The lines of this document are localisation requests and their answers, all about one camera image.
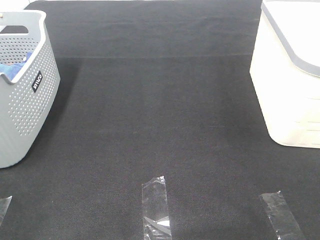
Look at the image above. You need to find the clear tape strip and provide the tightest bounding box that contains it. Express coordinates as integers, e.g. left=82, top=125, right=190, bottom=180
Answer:
left=259, top=191, right=306, bottom=240
left=142, top=176, right=172, bottom=240
left=0, top=196, right=12, bottom=226

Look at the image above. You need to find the right clear tape strip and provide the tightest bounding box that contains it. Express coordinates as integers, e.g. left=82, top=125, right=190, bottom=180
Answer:
left=259, top=191, right=306, bottom=240

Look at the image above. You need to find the black table cloth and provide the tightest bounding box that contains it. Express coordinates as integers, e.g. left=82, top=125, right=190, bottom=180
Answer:
left=0, top=0, right=320, bottom=240

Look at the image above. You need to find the grey perforated laundry basket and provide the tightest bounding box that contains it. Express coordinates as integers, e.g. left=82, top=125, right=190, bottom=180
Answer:
left=0, top=10, right=61, bottom=168

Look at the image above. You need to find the cream white storage bin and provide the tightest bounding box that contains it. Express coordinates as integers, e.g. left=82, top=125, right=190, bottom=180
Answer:
left=249, top=0, right=320, bottom=148

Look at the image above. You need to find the centre clear tape strip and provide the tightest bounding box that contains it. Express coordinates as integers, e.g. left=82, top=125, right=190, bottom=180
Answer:
left=142, top=176, right=172, bottom=240

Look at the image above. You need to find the left clear tape strip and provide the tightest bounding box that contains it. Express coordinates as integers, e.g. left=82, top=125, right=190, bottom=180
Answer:
left=0, top=196, right=12, bottom=226

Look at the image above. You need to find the blue cloth in basket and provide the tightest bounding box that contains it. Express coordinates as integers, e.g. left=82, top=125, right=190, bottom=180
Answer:
left=0, top=52, right=32, bottom=81

